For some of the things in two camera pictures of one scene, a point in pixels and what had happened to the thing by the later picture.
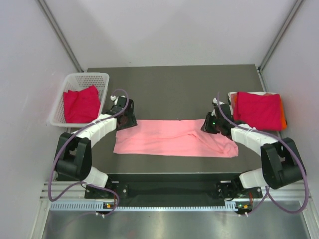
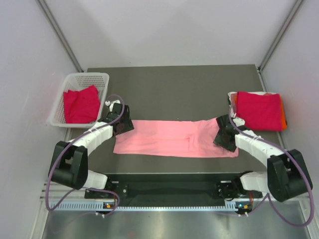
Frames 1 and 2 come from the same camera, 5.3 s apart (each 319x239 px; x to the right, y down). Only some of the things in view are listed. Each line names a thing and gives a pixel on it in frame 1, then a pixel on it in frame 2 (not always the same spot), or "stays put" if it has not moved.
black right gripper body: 213,124 -> 220,140
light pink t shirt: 173,138 stays put
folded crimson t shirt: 258,111 stays put
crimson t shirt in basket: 81,106 stays put
